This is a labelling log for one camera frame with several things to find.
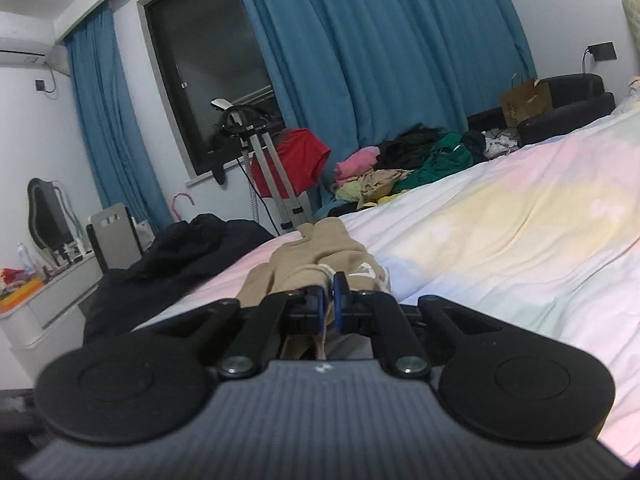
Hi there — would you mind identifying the blue curtain left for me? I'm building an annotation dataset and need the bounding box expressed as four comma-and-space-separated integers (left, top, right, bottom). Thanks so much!
65, 2, 172, 232

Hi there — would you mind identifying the pink garment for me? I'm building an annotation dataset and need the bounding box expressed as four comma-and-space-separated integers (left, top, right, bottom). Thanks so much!
334, 146, 380, 186

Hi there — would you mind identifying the brown paper bag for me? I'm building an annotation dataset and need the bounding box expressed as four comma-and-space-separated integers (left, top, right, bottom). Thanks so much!
499, 73, 553, 128

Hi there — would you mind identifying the silver tripod stand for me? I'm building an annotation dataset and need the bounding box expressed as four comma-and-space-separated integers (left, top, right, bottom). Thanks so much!
210, 98, 312, 232

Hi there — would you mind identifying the black framed mirror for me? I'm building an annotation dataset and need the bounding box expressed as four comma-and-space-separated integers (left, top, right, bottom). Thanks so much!
27, 178, 79, 266

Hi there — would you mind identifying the black wall socket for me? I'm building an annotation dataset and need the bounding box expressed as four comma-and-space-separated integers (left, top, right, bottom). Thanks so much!
587, 41, 617, 62

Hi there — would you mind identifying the black garment pile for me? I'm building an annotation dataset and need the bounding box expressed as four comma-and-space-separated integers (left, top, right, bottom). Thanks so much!
374, 124, 446, 170

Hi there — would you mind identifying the green garment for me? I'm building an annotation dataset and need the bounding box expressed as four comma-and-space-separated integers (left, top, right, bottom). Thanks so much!
393, 132, 474, 194

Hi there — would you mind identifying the red garment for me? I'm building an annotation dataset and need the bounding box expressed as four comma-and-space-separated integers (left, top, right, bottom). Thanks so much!
250, 128, 331, 198

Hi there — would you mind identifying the black sofa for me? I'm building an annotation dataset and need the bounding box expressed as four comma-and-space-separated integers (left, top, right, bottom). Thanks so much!
468, 73, 615, 146

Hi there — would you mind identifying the blue curtain right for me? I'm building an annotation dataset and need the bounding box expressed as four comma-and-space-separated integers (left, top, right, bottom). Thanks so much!
226, 0, 539, 206

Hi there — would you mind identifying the blue curtain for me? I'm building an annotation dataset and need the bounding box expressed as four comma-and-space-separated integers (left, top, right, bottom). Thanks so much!
65, 2, 172, 232
226, 0, 539, 206

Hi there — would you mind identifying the white dresser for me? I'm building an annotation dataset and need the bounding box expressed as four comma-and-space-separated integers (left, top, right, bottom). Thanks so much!
1, 255, 103, 390

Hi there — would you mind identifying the cream ribbed pillow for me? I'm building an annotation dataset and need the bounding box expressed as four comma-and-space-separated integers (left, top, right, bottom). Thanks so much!
620, 0, 640, 55

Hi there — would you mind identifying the yellow garment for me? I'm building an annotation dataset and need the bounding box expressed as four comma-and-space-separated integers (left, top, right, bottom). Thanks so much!
333, 180, 398, 210

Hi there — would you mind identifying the orange tray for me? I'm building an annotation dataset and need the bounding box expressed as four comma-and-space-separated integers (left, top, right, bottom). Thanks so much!
0, 278, 44, 313

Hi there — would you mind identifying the dark window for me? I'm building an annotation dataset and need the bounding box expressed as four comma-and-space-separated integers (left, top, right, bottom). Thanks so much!
144, 0, 284, 176

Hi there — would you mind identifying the pastel bed sheet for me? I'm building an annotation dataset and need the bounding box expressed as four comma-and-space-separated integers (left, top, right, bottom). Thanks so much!
134, 77, 640, 466

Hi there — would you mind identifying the beige patterned garment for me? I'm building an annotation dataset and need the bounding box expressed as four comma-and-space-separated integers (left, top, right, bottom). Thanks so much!
357, 169, 412, 209

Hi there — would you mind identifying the black clothing heap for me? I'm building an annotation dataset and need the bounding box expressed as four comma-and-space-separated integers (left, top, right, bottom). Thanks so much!
82, 214, 274, 346

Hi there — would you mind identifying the white air conditioner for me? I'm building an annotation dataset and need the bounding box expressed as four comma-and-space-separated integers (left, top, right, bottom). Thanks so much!
0, 11, 70, 76

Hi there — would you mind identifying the tan t-shirt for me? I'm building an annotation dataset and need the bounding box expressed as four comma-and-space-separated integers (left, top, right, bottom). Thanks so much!
236, 218, 390, 361

